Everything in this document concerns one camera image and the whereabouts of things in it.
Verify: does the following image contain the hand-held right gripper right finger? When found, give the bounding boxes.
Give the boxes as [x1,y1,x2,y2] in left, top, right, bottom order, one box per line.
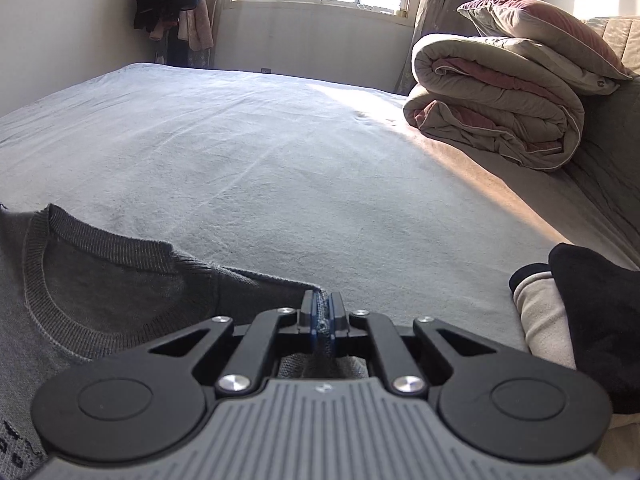
[326,292,488,397]

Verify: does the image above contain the folded black garment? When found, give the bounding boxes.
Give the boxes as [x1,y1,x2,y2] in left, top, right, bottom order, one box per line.
[548,242,640,416]

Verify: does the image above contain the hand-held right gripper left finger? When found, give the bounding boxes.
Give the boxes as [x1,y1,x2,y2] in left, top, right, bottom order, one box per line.
[147,290,326,397]

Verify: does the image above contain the hanging pink clothes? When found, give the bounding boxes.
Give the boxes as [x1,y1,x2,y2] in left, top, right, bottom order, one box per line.
[148,0,216,52]

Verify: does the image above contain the grey patterned knit sweater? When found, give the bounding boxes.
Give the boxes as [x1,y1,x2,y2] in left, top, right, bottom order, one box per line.
[0,203,371,480]

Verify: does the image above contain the folded beige pink quilt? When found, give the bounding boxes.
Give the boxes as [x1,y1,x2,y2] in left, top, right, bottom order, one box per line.
[402,33,586,173]

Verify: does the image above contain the beige maroon pillow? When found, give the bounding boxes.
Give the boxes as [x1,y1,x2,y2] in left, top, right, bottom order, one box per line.
[456,0,633,97]

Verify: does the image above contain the folded cream garment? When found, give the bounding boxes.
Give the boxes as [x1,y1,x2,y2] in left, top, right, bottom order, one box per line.
[509,261,581,371]

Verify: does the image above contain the quilted beige bed pad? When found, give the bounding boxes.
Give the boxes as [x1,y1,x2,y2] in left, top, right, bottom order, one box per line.
[565,16,640,281]

